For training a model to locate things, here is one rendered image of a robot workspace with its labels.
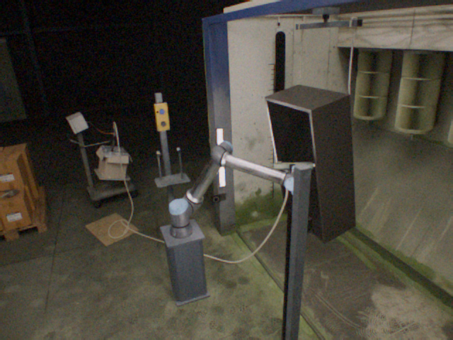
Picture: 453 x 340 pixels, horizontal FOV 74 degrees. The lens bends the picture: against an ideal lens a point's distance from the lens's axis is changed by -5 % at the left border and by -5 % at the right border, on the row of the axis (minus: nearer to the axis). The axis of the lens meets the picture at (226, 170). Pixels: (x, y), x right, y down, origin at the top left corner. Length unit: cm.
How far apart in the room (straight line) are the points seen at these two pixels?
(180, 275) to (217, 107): 157
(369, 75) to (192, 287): 264
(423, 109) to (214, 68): 189
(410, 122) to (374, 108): 52
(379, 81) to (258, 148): 139
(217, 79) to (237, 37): 43
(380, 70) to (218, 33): 163
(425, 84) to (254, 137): 162
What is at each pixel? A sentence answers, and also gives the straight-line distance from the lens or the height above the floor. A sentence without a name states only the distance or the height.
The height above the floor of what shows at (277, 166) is 117.
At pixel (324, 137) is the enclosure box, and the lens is 232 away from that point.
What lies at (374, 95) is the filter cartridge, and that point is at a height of 151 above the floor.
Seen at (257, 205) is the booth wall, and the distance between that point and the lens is 364.
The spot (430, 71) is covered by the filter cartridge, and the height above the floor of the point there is 180.
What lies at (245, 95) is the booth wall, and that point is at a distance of 316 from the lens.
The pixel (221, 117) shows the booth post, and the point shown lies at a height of 137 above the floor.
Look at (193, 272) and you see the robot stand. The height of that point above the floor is 31.
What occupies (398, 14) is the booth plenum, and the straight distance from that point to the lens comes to 319.
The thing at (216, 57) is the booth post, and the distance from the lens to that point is 301.
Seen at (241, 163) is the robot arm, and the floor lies 132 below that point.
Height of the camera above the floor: 211
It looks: 23 degrees down
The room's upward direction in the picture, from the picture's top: 3 degrees counter-clockwise
